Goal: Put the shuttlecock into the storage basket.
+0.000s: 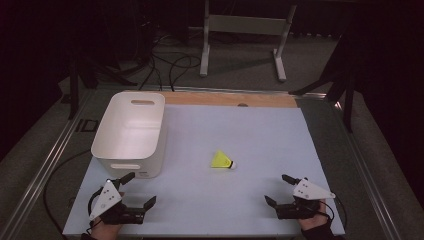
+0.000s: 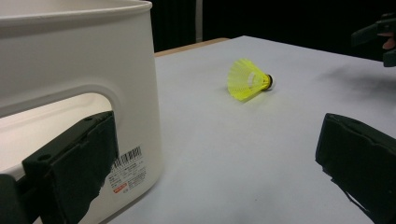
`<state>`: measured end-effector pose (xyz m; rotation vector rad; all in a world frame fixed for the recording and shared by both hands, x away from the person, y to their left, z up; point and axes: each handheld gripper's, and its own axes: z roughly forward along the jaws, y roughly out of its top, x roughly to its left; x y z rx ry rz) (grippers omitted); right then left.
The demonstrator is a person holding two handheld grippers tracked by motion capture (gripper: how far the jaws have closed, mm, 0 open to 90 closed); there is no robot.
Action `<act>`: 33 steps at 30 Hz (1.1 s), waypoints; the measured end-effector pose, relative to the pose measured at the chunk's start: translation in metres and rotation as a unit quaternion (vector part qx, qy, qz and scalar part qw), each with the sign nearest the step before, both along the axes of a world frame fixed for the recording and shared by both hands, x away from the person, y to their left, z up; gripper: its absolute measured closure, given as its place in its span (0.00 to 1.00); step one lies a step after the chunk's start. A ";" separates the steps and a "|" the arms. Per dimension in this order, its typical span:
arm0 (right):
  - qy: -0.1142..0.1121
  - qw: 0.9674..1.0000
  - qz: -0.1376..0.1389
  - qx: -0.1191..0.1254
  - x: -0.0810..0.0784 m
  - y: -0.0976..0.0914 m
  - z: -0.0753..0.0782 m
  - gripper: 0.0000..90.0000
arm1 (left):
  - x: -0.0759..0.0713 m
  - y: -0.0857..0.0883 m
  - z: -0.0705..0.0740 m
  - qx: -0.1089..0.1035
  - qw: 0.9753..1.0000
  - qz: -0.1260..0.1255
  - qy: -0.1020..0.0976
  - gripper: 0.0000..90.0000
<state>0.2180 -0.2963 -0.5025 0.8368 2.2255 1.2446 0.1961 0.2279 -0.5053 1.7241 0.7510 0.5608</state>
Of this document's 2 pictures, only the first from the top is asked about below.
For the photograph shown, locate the person's right hand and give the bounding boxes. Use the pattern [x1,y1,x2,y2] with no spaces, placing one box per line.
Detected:
[298,198,330,231]

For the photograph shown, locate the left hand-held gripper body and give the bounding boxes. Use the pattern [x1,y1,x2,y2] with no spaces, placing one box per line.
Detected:
[88,179,147,225]

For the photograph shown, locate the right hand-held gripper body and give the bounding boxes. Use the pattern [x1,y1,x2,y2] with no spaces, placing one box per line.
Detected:
[275,177,336,221]

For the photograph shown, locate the black floor cables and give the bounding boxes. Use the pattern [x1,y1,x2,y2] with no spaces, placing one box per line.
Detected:
[138,31,203,92]

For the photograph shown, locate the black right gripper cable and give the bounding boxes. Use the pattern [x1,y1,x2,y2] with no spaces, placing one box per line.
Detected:
[320,195,348,231]

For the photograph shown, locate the black tripod stand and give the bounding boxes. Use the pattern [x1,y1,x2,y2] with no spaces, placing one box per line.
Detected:
[67,49,138,120]
[288,31,355,134]

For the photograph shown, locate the yellow shuttlecock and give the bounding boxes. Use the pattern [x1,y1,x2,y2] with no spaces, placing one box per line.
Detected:
[210,149,237,170]

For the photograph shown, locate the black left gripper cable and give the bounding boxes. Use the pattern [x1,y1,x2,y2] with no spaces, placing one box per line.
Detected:
[42,149,105,236]

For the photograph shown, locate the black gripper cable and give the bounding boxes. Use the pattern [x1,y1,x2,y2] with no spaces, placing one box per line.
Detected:
[42,149,105,236]
[320,195,348,231]

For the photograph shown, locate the white metal table frame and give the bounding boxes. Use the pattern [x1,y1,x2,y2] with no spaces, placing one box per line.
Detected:
[199,0,298,83]

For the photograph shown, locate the person's left hand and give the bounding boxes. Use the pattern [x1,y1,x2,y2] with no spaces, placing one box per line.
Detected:
[90,216,124,240]

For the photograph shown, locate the white plastic storage bin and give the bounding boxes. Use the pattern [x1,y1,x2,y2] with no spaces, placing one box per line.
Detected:
[90,91,168,180]

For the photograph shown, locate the silver floor rail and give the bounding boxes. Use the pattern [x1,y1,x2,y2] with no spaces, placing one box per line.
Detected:
[333,99,403,240]
[0,89,96,240]

